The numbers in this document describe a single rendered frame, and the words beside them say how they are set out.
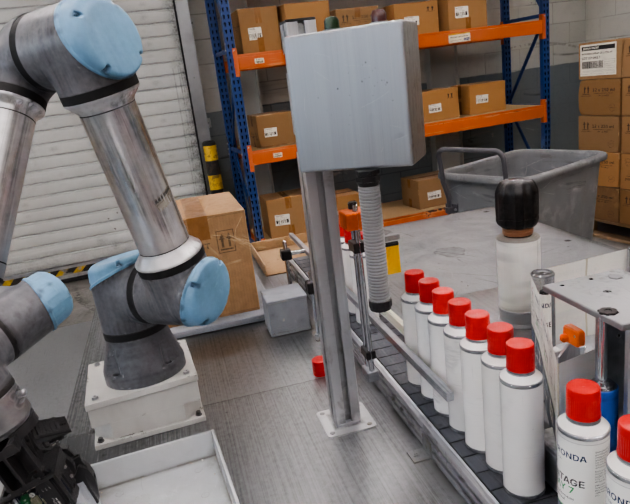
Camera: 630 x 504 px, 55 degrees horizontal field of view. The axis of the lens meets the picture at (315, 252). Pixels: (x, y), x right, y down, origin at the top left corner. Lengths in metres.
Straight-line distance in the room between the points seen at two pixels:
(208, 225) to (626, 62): 3.58
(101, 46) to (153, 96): 4.39
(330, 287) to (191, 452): 0.36
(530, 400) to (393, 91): 0.43
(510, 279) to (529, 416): 0.52
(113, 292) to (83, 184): 4.24
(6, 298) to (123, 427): 0.42
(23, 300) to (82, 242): 4.58
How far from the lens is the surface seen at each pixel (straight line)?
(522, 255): 1.25
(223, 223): 1.54
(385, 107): 0.85
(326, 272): 0.98
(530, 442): 0.82
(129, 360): 1.16
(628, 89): 4.65
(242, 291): 1.59
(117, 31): 0.95
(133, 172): 0.97
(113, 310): 1.13
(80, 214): 5.39
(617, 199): 4.81
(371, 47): 0.85
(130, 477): 1.09
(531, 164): 4.11
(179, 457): 1.08
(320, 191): 0.96
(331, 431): 1.09
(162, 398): 1.17
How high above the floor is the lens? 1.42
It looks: 16 degrees down
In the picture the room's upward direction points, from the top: 7 degrees counter-clockwise
